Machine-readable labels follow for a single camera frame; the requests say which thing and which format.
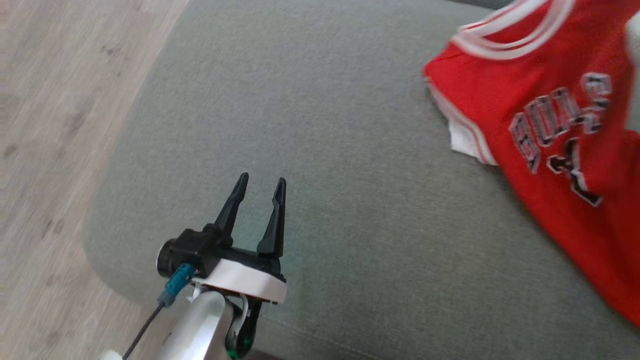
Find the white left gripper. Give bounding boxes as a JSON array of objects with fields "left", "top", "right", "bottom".
[{"left": 192, "top": 172, "right": 289, "bottom": 360}]

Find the grey sofa seat cushion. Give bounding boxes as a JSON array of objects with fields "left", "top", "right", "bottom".
[{"left": 82, "top": 0, "right": 640, "bottom": 360}]

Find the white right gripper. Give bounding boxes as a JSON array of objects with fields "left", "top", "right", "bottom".
[{"left": 626, "top": 11, "right": 640, "bottom": 133}]

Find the blue left camera connector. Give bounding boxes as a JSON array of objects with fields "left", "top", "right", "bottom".
[{"left": 158, "top": 263, "right": 196, "bottom": 308}]

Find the black left camera cable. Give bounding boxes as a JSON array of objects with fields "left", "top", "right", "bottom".
[{"left": 122, "top": 302, "right": 167, "bottom": 360}]

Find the red basketball jersey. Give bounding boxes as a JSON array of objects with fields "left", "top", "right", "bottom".
[{"left": 422, "top": 0, "right": 640, "bottom": 329}]

